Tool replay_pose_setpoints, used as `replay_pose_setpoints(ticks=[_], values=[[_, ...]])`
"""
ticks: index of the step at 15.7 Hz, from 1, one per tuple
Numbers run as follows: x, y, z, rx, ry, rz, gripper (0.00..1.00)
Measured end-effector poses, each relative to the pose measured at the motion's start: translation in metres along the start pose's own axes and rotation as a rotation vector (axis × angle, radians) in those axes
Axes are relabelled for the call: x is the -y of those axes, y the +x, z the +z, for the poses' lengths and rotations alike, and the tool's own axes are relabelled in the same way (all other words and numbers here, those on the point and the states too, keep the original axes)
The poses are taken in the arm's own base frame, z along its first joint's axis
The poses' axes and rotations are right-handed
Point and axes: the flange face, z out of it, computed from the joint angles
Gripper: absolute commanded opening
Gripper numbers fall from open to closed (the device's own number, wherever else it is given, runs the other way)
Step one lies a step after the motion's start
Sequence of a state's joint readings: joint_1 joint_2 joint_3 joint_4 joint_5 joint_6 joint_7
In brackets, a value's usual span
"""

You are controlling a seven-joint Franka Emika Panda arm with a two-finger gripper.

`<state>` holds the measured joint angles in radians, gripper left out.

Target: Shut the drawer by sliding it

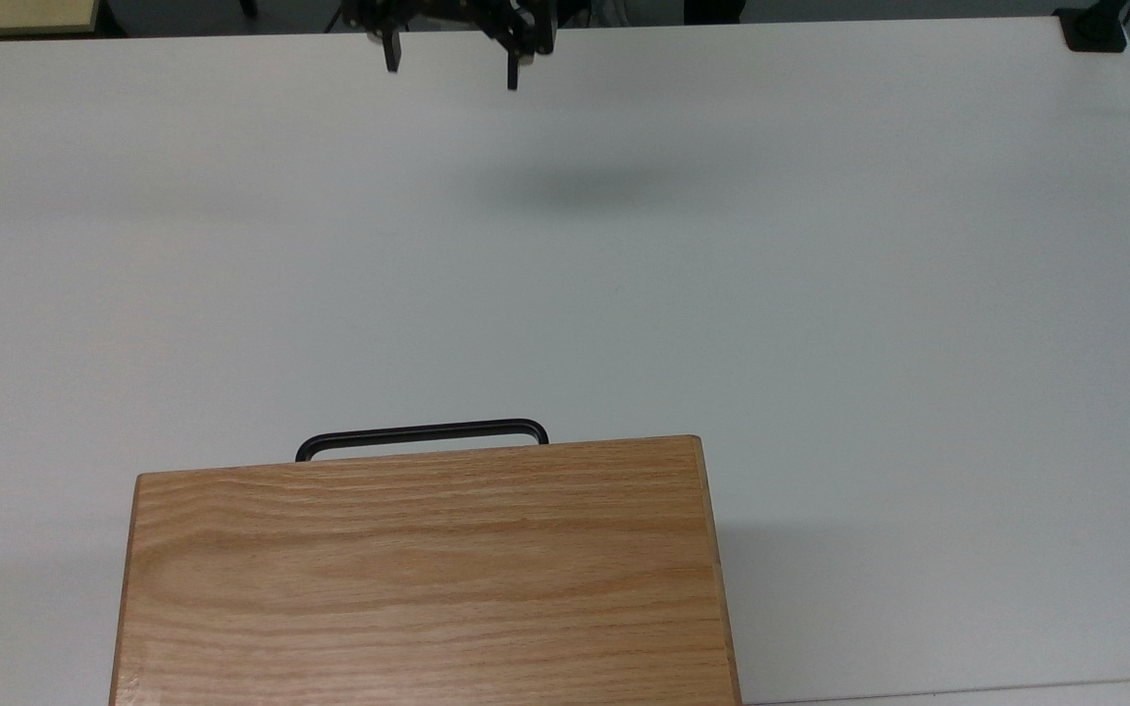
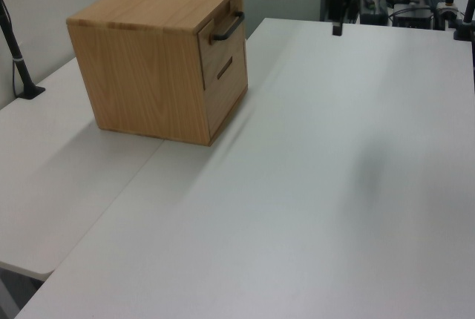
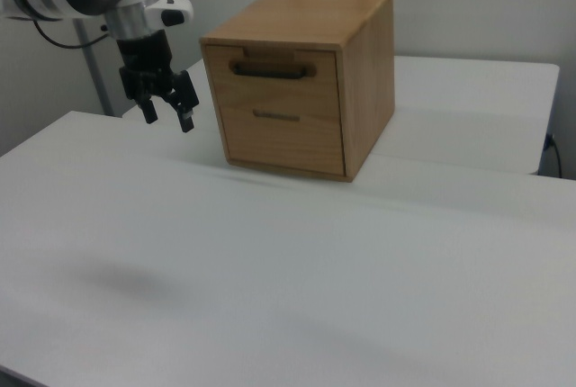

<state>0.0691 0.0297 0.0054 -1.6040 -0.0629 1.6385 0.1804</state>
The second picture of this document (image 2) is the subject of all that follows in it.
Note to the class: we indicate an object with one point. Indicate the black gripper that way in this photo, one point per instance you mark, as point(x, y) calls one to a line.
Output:
point(335, 5)

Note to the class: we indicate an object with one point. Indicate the wooden drawer with slot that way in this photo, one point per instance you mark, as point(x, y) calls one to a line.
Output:
point(226, 96)

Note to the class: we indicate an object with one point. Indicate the light wooden two-drawer cabinet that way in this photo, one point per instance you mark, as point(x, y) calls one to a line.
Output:
point(148, 74)

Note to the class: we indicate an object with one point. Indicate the black electronics box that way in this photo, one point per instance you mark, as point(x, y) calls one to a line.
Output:
point(412, 18)

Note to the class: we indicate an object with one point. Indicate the emergency stop button box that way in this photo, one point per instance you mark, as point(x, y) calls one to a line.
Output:
point(448, 4)

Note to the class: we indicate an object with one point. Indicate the black clamped camera pole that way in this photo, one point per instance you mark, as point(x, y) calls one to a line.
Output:
point(468, 11)

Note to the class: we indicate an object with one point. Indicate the black camera stand pole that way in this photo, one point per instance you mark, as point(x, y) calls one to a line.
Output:
point(20, 66)

